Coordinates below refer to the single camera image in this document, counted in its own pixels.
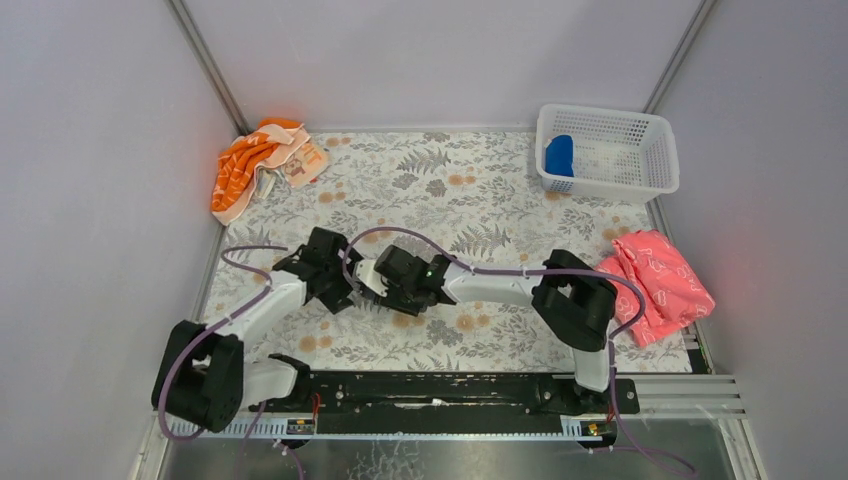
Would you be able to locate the orange white towel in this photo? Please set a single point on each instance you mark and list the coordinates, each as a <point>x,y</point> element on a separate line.
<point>278,144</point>

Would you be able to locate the blue towel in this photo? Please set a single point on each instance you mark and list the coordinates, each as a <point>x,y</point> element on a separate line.
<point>559,156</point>

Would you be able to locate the white plastic basket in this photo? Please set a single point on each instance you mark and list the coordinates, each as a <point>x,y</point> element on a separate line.
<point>618,155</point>

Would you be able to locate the pink patterned towel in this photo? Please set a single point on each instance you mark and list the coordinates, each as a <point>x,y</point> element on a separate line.
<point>675,297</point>

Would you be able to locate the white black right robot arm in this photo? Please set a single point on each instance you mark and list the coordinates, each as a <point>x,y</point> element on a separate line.
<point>574,301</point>

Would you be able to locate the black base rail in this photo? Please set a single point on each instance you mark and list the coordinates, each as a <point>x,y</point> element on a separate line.
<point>450,403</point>

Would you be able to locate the floral tablecloth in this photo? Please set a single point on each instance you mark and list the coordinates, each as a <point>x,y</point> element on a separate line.
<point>475,194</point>

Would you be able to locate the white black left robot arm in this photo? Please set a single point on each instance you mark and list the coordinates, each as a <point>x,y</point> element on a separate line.
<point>204,377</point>

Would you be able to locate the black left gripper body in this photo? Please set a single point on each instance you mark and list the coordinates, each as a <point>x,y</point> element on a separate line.
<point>324,279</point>

